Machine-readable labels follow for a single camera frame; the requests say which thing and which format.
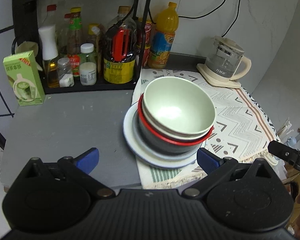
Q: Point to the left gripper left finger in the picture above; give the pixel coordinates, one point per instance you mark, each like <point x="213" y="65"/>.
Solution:
<point x="77" y="170"/>

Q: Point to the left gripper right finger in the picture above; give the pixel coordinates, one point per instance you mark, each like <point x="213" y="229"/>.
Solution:
<point x="218" y="171"/>

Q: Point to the white cap oil bottle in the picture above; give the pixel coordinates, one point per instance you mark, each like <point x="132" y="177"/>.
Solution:
<point x="47" y="34"/>

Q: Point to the red cap clear bottle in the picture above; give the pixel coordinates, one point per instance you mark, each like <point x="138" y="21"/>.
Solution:
<point x="51" y="15"/>

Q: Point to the red rimmed black bowl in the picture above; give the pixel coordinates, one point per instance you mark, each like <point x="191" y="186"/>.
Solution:
<point x="160" y="136"/>

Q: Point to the green label sauce bottle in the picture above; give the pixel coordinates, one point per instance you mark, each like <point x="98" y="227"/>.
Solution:
<point x="75" y="39"/>

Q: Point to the small white Bakery plate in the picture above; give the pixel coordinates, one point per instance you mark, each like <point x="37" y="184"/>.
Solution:
<point x="158" y="147"/>

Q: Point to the soy sauce bottle red handle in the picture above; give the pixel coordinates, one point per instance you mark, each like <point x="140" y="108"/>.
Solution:
<point x="119" y="53"/>

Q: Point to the red soda can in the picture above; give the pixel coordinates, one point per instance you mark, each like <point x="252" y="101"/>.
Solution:
<point x="148" y="27"/>
<point x="145" y="55"/>

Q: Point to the green tea carton box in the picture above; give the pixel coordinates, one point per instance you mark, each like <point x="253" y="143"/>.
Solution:
<point x="22" y="73"/>

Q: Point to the large white Sweet Bakery plate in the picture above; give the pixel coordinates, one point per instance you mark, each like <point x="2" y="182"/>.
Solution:
<point x="147" y="153"/>

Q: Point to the black metal spice rack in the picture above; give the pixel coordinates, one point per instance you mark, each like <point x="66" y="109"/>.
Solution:
<point x="26" y="28"/>

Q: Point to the clear small spice jar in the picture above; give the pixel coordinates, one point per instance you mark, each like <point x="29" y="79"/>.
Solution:
<point x="65" y="75"/>

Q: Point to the cream kettle base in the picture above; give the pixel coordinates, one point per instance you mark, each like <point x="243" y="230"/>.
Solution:
<point x="209" y="77"/>

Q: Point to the beige bowl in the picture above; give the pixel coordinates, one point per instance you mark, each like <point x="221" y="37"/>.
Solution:
<point x="173" y="135"/>

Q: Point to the orange juice bottle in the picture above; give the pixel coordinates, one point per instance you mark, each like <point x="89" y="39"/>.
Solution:
<point x="166" y="25"/>

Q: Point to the pale green bowl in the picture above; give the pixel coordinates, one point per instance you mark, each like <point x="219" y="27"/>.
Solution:
<point x="179" y="105"/>

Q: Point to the patterned white table cloth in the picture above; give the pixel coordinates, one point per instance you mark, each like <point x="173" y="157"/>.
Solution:
<point x="242" y="131"/>

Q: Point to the glass electric kettle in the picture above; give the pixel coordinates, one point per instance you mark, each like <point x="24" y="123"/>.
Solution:
<point x="226" y="60"/>

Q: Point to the white small jar bottle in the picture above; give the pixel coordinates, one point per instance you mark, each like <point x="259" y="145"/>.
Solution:
<point x="87" y="66"/>

